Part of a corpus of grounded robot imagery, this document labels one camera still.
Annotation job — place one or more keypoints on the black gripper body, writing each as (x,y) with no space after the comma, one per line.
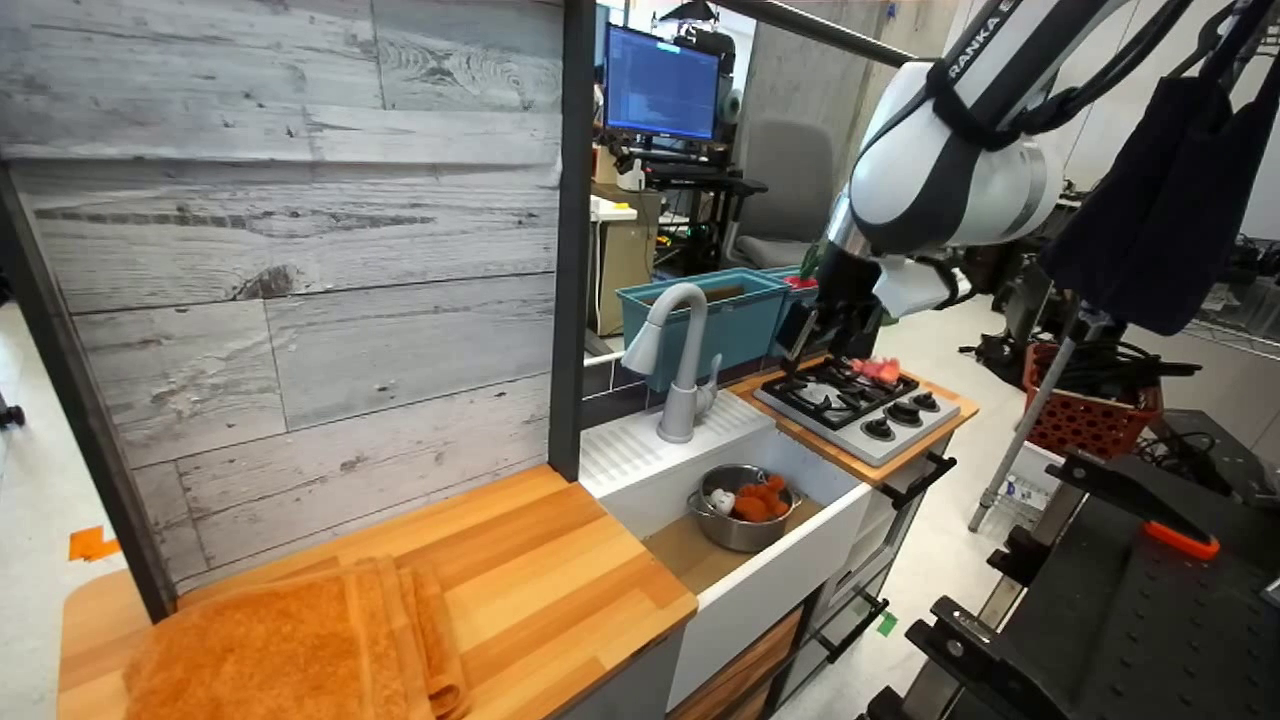
(849,284)

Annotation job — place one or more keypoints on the pink plush toy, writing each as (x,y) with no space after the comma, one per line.
(883,373)

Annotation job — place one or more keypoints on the brown and white plush toy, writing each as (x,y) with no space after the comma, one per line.
(722,502)

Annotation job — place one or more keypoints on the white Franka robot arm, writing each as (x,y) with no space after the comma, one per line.
(932,174)

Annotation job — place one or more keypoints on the silver metal pot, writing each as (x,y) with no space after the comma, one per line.
(745,538)

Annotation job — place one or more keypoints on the white toy sink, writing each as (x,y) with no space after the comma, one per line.
(775,573)

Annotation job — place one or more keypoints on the teal planter box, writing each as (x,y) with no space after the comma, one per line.
(743,323)
(798,326)

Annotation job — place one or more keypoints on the black burner grate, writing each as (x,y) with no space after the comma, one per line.
(840,370)
(805,400)

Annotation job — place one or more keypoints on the black stove knob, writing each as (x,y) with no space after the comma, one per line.
(879,431)
(926,400)
(906,413)

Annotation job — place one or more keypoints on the grey stove panel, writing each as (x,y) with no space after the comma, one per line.
(886,451)

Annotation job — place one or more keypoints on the grey office chair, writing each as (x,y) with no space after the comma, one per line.
(785,187)

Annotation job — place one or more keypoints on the grey toy faucet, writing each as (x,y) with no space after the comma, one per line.
(680,400)

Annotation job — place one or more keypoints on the black office desk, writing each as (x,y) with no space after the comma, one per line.
(706,183)

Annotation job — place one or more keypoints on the grey tripod stand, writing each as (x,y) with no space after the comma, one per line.
(1032,413)

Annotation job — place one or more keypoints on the tan cardboard box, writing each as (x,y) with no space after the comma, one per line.
(627,261)

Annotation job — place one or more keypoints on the red crate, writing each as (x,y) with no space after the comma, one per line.
(1084,424)

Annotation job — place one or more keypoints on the computer monitor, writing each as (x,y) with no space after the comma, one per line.
(661,87)

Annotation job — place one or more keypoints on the green tape piece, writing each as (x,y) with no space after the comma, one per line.
(886,620)

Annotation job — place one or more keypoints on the black hanging bag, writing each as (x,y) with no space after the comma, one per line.
(1172,215)

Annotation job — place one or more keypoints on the wooden toy kitchen unit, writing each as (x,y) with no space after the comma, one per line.
(535,573)

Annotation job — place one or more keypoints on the orange black clamp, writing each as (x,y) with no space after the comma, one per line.
(1180,543)

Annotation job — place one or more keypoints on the black perforated table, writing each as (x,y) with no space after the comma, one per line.
(1172,640)

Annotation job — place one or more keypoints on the grey wood-look back panel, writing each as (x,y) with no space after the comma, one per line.
(267,265)

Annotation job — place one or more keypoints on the orange floor tape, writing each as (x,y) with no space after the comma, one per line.
(90,544)

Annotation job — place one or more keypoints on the black kitchen frame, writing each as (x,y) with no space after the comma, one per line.
(573,265)

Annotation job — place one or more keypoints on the black panel edge post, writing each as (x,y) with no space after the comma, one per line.
(93,443)

